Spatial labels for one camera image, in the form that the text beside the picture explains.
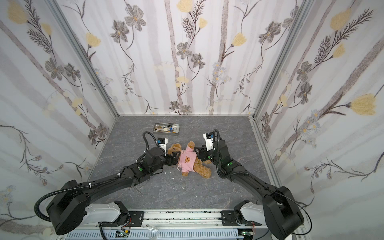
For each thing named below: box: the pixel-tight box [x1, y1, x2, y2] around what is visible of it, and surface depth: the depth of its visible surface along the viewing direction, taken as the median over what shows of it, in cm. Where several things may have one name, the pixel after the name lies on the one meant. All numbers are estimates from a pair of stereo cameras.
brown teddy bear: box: [167, 141, 212, 179], surface depth 87 cm
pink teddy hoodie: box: [177, 145, 197, 173], surface depth 88 cm
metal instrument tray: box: [152, 123, 181, 134], surface depth 114 cm
